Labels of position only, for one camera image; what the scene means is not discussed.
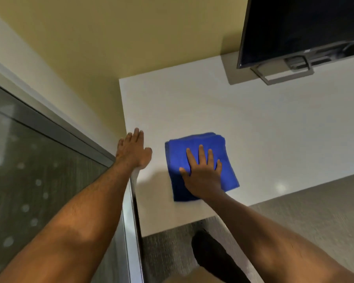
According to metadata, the person's left hand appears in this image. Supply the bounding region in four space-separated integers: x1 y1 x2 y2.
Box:
115 128 153 170

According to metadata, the person's right hand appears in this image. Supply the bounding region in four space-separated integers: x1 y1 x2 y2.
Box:
179 145 223 201

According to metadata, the blue cleaning cloth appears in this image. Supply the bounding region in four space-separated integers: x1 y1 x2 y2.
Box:
165 132 240 202

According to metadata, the person's left forearm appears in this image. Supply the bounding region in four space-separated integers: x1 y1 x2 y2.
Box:
0 160 136 283

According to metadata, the person's right forearm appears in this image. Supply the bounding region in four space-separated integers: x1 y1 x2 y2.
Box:
205 191 354 283

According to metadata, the person's black shoe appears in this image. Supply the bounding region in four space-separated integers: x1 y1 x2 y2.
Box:
191 229 252 283

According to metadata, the glass window pane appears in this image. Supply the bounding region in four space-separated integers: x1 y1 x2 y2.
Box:
0 80 127 283

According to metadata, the grey metal television stand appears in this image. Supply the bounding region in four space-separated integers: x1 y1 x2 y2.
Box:
250 41 354 86

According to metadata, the black flat screen television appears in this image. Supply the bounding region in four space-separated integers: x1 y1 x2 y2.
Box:
237 0 354 69

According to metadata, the grey metal window frame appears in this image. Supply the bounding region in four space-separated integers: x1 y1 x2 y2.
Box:
0 54 144 283

